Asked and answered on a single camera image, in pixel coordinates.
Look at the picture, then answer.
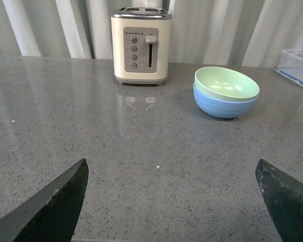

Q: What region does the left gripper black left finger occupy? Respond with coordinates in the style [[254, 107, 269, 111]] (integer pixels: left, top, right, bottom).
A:
[[0, 158, 88, 241]]

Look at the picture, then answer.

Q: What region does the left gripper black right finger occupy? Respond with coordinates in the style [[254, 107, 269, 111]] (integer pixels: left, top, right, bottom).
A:
[[256, 159, 303, 241]]

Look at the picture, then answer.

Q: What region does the blue bowl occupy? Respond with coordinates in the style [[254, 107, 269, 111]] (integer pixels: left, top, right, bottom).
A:
[[193, 84, 258, 118]]

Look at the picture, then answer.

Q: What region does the green bowl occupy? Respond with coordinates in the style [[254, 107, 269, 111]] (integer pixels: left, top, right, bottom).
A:
[[194, 67, 260, 102]]

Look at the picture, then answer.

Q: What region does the clear plastic container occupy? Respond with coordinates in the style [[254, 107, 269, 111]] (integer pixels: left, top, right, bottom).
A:
[[275, 49, 303, 87]]

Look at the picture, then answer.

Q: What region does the white curtain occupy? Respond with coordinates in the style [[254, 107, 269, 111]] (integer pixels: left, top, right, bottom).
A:
[[0, 1, 303, 68]]

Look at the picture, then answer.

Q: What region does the cream toaster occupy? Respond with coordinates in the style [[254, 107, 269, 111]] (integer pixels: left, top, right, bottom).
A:
[[111, 7, 172, 85]]

